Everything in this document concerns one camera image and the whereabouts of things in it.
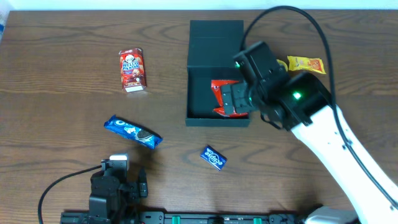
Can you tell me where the yellow orange snack packet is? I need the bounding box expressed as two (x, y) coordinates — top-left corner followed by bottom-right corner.
(287, 55), (326, 74)

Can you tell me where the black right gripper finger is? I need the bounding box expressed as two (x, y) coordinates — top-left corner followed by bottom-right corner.
(231, 82), (256, 113)
(221, 84), (235, 114)

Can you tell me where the blue Eclipse mint tin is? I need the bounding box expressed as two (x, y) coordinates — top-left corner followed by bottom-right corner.
(200, 146), (227, 170)

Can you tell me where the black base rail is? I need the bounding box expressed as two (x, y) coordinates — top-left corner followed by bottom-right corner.
(60, 212), (305, 224)

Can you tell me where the dark green box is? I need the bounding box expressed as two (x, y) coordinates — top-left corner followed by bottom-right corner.
(185, 20), (250, 127)

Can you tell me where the red Hello Panda box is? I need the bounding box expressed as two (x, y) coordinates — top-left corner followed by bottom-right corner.
(119, 48), (147, 93)

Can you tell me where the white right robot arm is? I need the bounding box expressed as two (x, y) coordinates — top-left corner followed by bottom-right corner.
(219, 73), (397, 223)

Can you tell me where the blue Oreo cookie pack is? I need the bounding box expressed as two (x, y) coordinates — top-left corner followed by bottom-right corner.
(104, 115), (163, 149)

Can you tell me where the red snack bag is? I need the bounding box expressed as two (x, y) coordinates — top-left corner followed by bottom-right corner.
(211, 80), (248, 118)

